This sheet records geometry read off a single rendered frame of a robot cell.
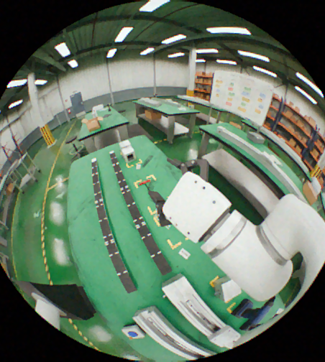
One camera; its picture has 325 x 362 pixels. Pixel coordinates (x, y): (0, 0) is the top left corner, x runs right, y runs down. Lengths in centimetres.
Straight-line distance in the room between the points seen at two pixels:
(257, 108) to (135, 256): 287
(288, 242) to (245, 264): 6
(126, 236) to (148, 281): 26
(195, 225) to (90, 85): 1078
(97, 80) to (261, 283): 1098
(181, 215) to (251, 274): 14
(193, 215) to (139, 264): 46
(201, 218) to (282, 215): 11
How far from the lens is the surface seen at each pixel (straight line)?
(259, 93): 274
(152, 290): 60
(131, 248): 59
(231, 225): 15
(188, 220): 18
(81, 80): 1091
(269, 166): 148
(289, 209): 15
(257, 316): 67
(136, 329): 67
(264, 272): 17
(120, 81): 1098
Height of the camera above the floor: 135
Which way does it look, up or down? 51 degrees down
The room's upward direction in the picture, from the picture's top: straight up
